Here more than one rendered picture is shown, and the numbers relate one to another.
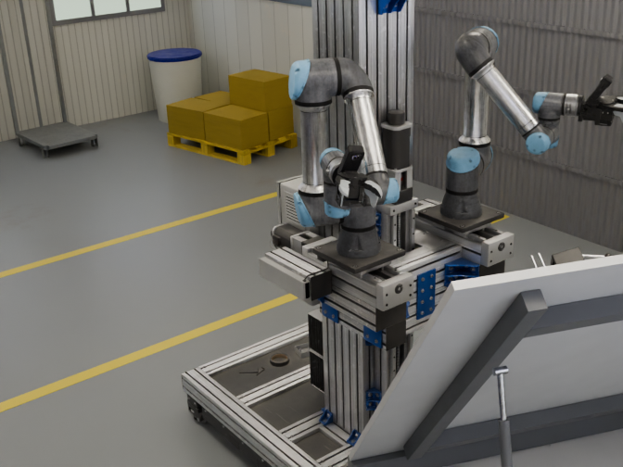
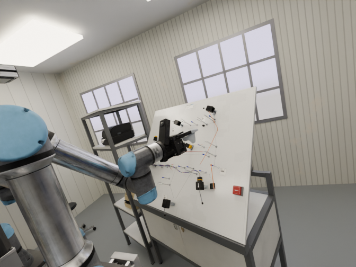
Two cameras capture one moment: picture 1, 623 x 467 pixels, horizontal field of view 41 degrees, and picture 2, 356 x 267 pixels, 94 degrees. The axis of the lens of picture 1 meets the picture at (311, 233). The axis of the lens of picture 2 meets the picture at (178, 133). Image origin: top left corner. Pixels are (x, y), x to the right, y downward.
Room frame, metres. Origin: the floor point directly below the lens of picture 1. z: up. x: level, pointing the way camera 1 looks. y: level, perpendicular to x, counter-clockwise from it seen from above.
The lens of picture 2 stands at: (2.42, 0.50, 1.72)
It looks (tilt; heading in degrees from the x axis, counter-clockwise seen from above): 10 degrees down; 240
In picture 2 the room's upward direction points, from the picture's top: 15 degrees counter-clockwise
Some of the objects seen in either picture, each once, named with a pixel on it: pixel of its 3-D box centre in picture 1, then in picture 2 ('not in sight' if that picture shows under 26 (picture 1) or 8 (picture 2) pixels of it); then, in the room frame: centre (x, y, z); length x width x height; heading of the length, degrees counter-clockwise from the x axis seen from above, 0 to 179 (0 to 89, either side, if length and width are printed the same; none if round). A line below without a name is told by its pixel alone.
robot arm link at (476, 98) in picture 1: (476, 103); not in sight; (2.99, -0.61, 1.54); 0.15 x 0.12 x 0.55; 153
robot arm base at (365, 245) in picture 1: (358, 235); not in sight; (2.57, -0.16, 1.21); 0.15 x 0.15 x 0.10
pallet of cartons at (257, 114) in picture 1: (229, 111); not in sight; (7.60, 0.71, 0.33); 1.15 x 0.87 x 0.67; 37
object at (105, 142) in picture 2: not in sight; (116, 133); (2.05, -1.49, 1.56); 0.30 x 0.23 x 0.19; 16
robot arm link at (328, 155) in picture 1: (335, 165); (136, 161); (2.28, -0.08, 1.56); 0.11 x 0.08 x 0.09; 11
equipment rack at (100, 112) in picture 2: not in sight; (132, 179); (2.02, -1.61, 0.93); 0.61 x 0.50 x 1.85; 105
